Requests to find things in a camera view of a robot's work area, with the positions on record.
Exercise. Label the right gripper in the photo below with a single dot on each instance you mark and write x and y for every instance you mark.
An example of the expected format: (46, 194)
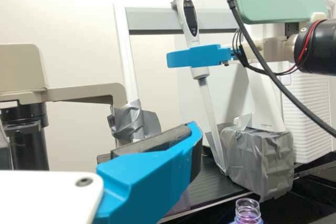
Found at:
(273, 48)

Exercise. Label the cream microscope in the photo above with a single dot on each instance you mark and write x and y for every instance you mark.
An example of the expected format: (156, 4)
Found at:
(23, 69)

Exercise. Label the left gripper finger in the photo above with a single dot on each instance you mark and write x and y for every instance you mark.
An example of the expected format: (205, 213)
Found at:
(147, 171)

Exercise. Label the pipette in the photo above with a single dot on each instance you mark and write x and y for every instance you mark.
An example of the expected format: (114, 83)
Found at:
(190, 16)

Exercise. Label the white pipette stand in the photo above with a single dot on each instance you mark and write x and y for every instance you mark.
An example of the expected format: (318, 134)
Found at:
(152, 19)

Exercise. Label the blue bottle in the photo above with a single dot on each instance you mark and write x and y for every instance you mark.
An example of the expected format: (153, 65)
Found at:
(248, 216)

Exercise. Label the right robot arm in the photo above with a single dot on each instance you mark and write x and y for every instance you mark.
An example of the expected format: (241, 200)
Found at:
(319, 45)

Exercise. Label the grey taped block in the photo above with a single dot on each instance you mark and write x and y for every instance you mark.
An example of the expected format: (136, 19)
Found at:
(258, 161)
(131, 120)

